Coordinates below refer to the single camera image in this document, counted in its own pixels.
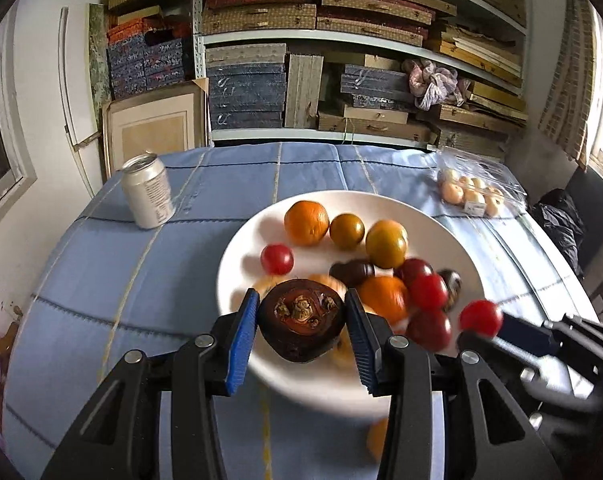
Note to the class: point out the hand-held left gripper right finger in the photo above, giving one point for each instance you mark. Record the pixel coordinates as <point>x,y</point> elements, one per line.
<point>364,345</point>

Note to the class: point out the yellow orange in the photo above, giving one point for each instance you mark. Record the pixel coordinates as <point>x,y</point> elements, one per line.
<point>386,243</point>

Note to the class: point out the short stack of grey-blue boxes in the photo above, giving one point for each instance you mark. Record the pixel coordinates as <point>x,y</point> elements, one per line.
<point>371,82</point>

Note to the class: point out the white metal shelving rack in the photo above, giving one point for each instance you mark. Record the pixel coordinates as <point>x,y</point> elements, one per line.
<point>281,36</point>

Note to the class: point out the dark clothing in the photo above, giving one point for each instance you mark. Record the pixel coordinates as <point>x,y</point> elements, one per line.
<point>559,225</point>

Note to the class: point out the clear plastic box of pale fruits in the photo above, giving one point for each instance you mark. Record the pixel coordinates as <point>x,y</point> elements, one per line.
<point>474,192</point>

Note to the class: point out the stack of golden flat boxes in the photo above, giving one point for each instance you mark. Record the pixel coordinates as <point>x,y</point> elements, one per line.
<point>481,55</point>

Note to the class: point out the pale speckled pepino melon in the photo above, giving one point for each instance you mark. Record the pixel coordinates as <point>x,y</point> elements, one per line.
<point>342,352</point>

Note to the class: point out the orange mandarin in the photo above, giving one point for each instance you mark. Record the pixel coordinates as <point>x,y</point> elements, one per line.
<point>306,222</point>
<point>381,297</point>

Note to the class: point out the stack of blue patterned boxes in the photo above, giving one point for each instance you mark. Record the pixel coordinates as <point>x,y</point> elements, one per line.
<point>131,67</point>

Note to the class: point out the dark purple mangosteen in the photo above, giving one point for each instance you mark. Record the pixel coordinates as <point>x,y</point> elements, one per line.
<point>301,320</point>

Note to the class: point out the red cherry tomato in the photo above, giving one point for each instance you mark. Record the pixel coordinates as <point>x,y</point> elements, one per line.
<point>481,318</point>
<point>277,259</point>

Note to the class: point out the small yellow-green orange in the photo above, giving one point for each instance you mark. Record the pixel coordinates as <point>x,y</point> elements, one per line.
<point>347,231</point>

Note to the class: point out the dark brown water chestnut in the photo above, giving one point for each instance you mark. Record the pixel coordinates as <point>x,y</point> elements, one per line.
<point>454,285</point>
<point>352,272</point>

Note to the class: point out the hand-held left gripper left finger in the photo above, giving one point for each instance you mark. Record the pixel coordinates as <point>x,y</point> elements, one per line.
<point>241,342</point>

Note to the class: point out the dark padded chair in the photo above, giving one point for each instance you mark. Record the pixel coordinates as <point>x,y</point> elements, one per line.
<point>594,210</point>

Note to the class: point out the white leaning strip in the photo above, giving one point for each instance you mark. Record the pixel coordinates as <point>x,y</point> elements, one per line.
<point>66,85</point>

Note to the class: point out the woven patterned curtain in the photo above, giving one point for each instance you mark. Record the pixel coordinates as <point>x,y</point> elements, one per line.
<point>566,85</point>

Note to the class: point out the stack of woven tan boxes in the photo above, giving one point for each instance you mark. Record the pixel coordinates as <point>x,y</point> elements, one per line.
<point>259,17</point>

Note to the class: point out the dark red plum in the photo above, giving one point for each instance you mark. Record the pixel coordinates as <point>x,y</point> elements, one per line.
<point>429,330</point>
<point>411,269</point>

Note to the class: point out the beige picture frame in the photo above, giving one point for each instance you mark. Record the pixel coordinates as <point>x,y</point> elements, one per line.
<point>151,130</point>

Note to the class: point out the upright grey wooden boxes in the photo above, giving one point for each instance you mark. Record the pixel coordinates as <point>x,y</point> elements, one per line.
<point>304,90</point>

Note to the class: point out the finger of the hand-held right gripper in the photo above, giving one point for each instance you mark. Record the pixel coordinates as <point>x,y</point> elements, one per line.
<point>524,332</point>
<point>561,385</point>

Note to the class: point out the green marbled board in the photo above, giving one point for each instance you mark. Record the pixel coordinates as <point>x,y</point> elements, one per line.
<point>98,55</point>

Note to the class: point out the low tan wooden boxes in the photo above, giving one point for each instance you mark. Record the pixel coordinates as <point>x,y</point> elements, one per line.
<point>376,120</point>

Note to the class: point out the tall stack of grey-blue boxes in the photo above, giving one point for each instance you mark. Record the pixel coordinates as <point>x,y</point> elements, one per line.
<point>246,95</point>

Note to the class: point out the white plate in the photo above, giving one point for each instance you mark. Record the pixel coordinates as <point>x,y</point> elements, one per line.
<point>251,240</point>

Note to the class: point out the smooth pale orange melon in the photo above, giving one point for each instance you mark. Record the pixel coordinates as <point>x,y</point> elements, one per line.
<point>377,437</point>

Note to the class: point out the blue checked tablecloth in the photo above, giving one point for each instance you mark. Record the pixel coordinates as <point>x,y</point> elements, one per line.
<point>156,280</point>

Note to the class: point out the white drink can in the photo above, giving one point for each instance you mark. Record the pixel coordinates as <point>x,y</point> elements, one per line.
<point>149,195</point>

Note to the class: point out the pink cloth bundle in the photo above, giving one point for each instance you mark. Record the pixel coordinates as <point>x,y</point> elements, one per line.
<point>431,85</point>

